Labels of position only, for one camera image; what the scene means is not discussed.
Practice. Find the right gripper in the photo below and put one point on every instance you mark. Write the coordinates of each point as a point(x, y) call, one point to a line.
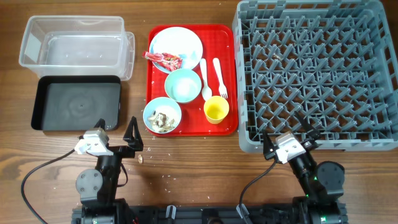
point(312, 132)

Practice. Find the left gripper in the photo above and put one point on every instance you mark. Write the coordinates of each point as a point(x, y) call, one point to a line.
point(134, 142)

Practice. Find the food scraps and rice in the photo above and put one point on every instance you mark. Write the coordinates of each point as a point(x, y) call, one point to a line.
point(161, 123)

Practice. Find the light blue bowl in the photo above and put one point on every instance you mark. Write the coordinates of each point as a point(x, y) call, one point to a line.
point(164, 105)

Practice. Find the green bowl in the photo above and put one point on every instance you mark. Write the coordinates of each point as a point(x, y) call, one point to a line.
point(183, 85)

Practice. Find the yellow plastic cup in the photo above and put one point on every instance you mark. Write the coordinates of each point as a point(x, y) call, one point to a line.
point(216, 109)

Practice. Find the red snack wrapper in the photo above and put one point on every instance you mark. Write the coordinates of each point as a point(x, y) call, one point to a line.
point(165, 60)

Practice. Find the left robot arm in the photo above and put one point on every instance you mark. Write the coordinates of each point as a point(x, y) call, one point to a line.
point(97, 187)

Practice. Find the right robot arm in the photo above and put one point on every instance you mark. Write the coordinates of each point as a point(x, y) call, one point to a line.
point(322, 183)

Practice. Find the grey dishwasher rack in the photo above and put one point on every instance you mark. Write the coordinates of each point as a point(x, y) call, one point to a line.
point(332, 61)

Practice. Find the clear plastic waste bin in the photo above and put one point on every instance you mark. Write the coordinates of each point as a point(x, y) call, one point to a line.
point(78, 45)

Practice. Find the food crumb on table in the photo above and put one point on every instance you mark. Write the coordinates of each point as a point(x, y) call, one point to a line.
point(140, 159)

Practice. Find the black rectangular tray bin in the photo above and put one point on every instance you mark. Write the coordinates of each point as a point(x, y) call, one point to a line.
point(76, 103)

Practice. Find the white plastic fork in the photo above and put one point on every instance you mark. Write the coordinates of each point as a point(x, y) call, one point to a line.
point(222, 88)

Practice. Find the red serving tray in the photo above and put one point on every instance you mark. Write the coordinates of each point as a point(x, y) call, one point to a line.
point(217, 42)

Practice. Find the white plastic spoon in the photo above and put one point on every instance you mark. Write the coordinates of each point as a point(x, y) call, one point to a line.
point(206, 90)

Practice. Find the light blue plate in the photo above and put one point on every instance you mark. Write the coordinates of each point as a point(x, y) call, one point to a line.
point(178, 41)

